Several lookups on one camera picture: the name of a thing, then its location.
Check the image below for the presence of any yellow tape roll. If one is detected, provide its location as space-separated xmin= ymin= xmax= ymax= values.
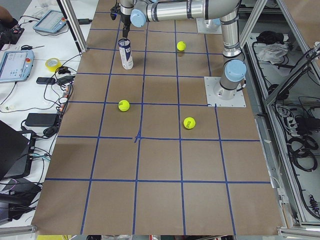
xmin=45 ymin=57 xmax=62 ymax=73

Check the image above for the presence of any black laptop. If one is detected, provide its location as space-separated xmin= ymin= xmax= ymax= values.
xmin=0 ymin=121 xmax=36 ymax=180

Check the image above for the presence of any teach pendant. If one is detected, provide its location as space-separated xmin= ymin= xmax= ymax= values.
xmin=0 ymin=50 xmax=35 ymax=83
xmin=32 ymin=9 xmax=66 ymax=34

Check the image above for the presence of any tennis ball with black print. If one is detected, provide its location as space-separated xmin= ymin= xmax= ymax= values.
xmin=183 ymin=116 xmax=196 ymax=130

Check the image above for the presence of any far teach pendant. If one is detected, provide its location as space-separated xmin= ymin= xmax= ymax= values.
xmin=32 ymin=9 xmax=66 ymax=34

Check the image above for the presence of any white blue tennis ball can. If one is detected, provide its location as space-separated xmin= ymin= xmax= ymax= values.
xmin=118 ymin=38 xmax=134 ymax=70

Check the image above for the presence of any near teach pendant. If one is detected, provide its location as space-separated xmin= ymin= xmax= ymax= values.
xmin=0 ymin=50 xmax=35 ymax=83

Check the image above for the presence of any black power adapter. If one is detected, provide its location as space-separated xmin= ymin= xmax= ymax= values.
xmin=25 ymin=113 xmax=58 ymax=127

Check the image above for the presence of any black phone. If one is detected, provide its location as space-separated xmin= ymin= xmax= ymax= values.
xmin=36 ymin=77 xmax=56 ymax=85

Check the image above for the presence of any tennis ball centre left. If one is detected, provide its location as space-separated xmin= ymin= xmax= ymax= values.
xmin=118 ymin=99 xmax=130 ymax=112

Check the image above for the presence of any aluminium frame post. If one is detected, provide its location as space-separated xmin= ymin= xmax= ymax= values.
xmin=56 ymin=0 xmax=88 ymax=54

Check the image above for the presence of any crumpled white cloth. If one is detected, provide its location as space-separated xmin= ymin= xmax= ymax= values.
xmin=257 ymin=43 xmax=289 ymax=65

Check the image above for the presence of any tennis ball upper middle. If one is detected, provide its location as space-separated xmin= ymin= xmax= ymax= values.
xmin=176 ymin=41 xmax=187 ymax=52

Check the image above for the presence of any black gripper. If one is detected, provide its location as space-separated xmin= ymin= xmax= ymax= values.
xmin=120 ymin=12 xmax=131 ymax=39

